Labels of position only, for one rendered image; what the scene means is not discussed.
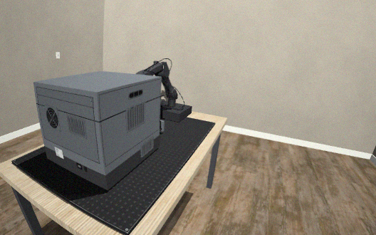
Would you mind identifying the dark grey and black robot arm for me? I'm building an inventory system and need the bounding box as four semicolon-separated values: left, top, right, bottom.
136;61;184;110

